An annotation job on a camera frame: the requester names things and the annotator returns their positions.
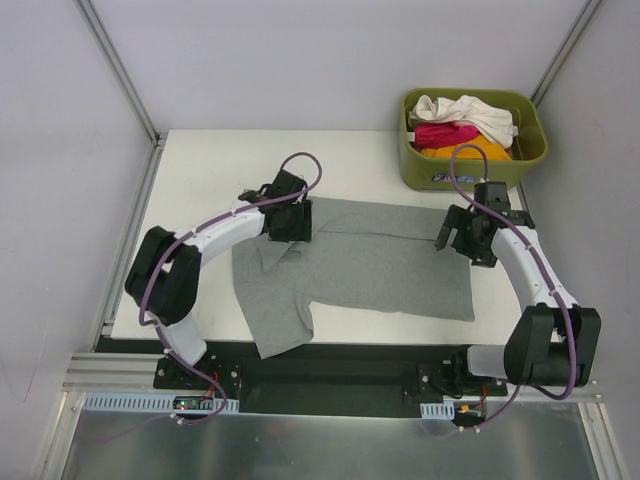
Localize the grey t shirt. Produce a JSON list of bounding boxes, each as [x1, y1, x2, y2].
[[232, 197, 475, 358]]

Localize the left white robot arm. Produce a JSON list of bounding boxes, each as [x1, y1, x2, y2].
[[125, 169, 315, 389]]

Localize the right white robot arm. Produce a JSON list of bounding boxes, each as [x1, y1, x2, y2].
[[435, 181, 601, 395]]

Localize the orange t shirt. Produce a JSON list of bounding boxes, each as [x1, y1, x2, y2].
[[420, 135, 512, 161]]

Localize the pink t shirt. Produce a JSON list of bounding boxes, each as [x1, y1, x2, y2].
[[412, 122, 480, 149]]

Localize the white t shirt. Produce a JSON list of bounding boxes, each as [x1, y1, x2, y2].
[[409, 95, 519, 148]]

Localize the green plastic bin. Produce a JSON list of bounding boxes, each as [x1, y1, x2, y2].
[[398, 87, 550, 194]]

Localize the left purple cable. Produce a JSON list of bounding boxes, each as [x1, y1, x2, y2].
[[74, 152, 323, 444]]

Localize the purple cable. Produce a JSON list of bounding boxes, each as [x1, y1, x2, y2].
[[74, 152, 323, 444], [422, 143, 584, 440]]

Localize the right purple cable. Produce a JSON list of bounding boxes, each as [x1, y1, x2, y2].
[[422, 143, 584, 440]]

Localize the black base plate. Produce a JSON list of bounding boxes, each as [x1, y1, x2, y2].
[[153, 341, 507, 418]]

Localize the right white cable duct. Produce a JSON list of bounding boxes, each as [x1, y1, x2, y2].
[[420, 400, 455, 421]]

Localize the white cable duct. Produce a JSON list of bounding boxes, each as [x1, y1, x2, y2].
[[420, 400, 455, 421], [84, 393, 239, 415]]

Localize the left aluminium frame post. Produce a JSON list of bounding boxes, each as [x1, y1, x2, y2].
[[74, 0, 162, 146]]

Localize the aluminium frame post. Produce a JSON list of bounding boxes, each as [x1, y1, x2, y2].
[[74, 0, 162, 146], [530, 0, 605, 107]]

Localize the right aluminium frame post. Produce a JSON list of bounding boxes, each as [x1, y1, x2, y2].
[[530, 0, 605, 107]]

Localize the aluminium rail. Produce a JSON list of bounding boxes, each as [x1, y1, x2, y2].
[[62, 352, 161, 392]]

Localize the left white cable duct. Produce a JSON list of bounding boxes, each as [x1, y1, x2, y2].
[[84, 393, 239, 415]]

